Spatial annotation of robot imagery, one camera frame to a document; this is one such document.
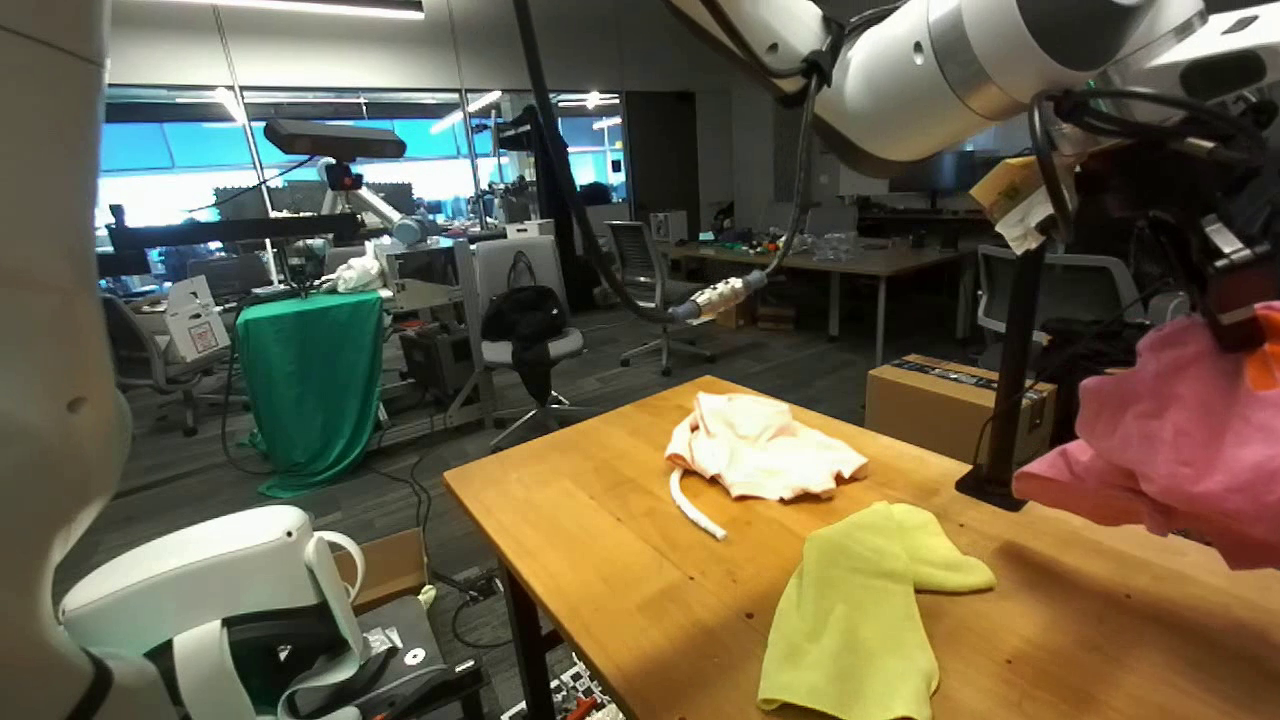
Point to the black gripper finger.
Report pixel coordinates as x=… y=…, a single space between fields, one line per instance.
x=1247 y=305

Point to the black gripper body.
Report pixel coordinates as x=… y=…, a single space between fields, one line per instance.
x=1162 y=202

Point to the pink cloth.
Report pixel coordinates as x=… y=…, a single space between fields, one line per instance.
x=1173 y=442

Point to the yellow cloth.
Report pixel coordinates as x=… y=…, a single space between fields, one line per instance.
x=855 y=615

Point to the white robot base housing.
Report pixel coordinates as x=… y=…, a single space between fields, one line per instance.
x=200 y=575

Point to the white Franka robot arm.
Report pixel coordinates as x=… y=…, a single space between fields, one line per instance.
x=963 y=66

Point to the white mesh office chair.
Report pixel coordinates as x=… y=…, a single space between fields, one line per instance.
x=1080 y=284

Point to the black bag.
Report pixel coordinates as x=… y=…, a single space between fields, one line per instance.
x=1073 y=364

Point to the black vertical stand pole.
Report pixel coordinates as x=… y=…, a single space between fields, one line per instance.
x=1015 y=374

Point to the long wooden desk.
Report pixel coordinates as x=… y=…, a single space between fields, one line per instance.
x=867 y=261

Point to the cardboard box with black tape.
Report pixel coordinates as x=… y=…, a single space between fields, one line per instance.
x=934 y=400

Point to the grey office chair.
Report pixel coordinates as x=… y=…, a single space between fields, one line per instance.
x=637 y=264

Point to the black office chair with jacket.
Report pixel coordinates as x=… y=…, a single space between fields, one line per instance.
x=521 y=327

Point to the power strip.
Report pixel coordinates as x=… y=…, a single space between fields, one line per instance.
x=574 y=688

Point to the brown wooden board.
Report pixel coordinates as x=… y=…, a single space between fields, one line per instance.
x=385 y=567

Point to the green draped cloth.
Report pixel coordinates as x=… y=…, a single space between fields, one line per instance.
x=304 y=386

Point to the black controller box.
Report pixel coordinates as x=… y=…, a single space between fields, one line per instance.
x=407 y=663

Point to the white sign board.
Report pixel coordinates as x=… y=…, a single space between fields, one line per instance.
x=198 y=321

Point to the black bar camera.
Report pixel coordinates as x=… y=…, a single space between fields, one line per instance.
x=334 y=139

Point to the black mount bar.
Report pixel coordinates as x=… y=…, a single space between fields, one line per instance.
x=225 y=234

